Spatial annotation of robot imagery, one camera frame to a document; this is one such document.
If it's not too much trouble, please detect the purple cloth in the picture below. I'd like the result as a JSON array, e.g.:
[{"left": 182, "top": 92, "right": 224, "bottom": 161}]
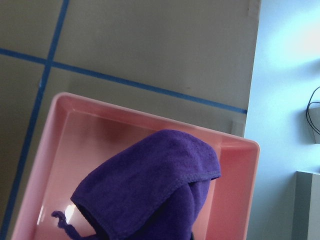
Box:
[{"left": 51, "top": 129, "right": 222, "bottom": 240}]

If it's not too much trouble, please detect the pink plastic bin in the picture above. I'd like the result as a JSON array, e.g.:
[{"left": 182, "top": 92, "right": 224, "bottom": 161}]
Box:
[{"left": 11, "top": 92, "right": 260, "bottom": 240}]

